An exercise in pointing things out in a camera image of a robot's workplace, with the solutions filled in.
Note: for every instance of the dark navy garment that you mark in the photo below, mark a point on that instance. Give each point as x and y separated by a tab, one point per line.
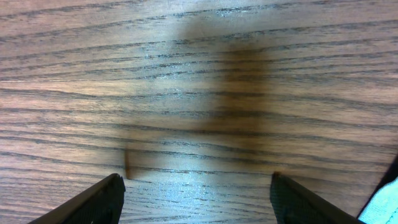
389	176

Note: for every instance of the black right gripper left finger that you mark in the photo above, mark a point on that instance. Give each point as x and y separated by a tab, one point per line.
102	203

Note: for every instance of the light blue t-shirt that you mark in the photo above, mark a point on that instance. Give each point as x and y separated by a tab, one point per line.
382	207

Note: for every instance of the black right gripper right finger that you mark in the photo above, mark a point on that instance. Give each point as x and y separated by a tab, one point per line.
294	204

